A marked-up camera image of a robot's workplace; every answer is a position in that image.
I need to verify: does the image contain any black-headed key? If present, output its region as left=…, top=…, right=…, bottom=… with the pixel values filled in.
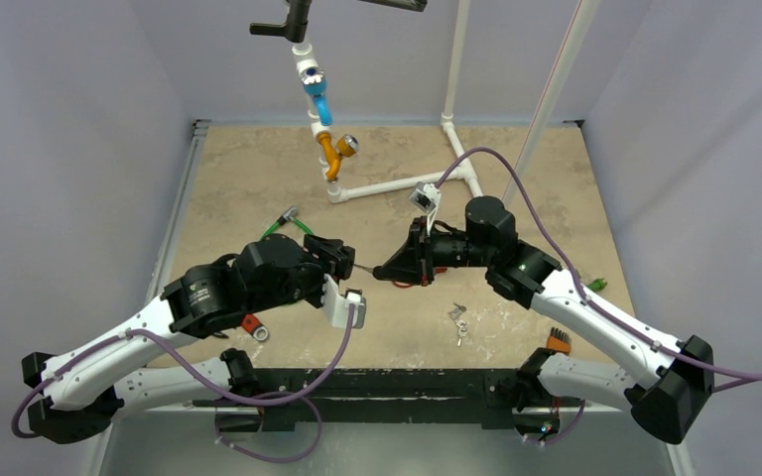
left=353, top=263, right=374, bottom=274

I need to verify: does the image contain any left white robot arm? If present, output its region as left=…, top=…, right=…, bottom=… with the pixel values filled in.
left=11, top=234, right=365, bottom=444

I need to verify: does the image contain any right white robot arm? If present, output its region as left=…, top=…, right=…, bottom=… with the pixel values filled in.
left=372, top=196, right=714, bottom=444

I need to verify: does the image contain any silver key bunch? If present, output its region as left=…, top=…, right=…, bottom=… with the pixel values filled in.
left=447, top=302, right=468, bottom=347

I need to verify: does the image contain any orange hex key set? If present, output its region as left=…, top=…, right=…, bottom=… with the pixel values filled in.
left=546, top=327, right=572, bottom=355

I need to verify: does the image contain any orange tap valve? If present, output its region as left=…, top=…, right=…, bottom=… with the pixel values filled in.
left=316, top=131, right=360, bottom=182

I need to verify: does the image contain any blue tap valve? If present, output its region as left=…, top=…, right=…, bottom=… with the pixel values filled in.
left=299, top=66, right=333, bottom=126

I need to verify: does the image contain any white pole with red stripe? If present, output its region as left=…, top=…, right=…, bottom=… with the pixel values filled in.
left=513, top=0, right=601, bottom=178

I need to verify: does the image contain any red cable lock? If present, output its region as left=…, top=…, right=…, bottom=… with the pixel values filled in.
left=391, top=280, right=432, bottom=289

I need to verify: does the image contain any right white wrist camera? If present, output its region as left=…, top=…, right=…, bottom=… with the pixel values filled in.
left=409, top=181, right=442, bottom=233

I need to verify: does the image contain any green cable lock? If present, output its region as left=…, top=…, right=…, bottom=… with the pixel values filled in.
left=261, top=205, right=314, bottom=239

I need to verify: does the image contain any red handled adjustable wrench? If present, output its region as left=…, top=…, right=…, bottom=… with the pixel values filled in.
left=241, top=314, right=270, bottom=342

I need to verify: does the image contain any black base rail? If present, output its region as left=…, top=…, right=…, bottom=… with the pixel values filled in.
left=215, top=368, right=580, bottom=434

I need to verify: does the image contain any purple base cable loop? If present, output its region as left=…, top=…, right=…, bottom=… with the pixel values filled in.
left=213, top=394, right=324, bottom=464

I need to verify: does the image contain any white PVC pipe frame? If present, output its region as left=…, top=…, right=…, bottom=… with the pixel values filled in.
left=292, top=1, right=482, bottom=210

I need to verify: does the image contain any black crank handle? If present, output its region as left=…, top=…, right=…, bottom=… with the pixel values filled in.
left=249, top=0, right=427, bottom=44

